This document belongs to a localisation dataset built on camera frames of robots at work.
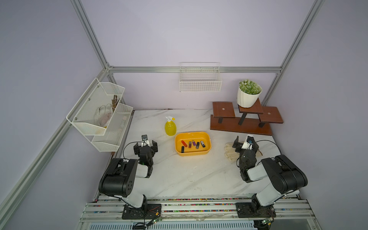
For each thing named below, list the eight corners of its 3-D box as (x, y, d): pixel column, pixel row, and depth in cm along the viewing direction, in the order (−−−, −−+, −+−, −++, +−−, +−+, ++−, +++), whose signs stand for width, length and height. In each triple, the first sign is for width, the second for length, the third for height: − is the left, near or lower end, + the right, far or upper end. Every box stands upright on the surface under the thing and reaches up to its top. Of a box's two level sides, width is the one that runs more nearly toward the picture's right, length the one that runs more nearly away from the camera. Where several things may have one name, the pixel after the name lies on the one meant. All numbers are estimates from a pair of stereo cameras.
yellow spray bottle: (165, 136, 106) (162, 121, 93) (166, 131, 109) (163, 115, 96) (176, 136, 106) (174, 121, 93) (176, 131, 109) (174, 115, 96)
